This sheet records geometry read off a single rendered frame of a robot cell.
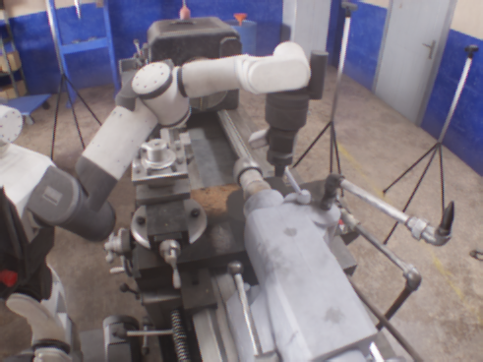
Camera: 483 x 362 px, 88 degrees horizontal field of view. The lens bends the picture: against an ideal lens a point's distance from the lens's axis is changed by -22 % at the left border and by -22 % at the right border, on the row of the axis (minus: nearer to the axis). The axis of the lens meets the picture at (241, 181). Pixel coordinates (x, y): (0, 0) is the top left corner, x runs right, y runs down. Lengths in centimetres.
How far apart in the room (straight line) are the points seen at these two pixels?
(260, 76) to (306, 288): 40
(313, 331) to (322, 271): 13
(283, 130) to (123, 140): 31
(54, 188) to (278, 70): 45
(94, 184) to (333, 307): 48
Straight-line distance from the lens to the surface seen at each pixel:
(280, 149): 64
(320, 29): 520
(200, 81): 59
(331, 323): 57
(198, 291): 92
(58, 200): 57
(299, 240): 67
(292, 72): 55
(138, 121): 59
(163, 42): 169
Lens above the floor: 166
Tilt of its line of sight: 39 degrees down
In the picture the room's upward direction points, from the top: 2 degrees clockwise
